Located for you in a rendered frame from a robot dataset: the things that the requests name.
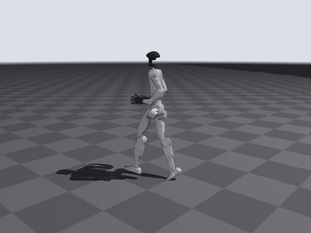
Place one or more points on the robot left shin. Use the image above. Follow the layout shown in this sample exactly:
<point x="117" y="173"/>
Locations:
<point x="138" y="150"/>

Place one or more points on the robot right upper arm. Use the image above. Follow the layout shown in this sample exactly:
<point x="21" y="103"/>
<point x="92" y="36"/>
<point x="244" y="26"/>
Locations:
<point x="164" y="87"/>

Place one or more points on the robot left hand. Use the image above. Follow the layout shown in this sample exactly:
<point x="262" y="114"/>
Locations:
<point x="137" y="100"/>

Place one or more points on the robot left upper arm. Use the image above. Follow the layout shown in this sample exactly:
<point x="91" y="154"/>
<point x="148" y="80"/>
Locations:
<point x="153" y="76"/>

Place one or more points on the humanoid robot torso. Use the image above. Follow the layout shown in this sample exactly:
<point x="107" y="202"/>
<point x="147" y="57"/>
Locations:
<point x="152" y="88"/>

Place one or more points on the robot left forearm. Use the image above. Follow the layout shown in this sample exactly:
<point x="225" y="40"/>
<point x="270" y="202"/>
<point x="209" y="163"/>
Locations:
<point x="153" y="98"/>

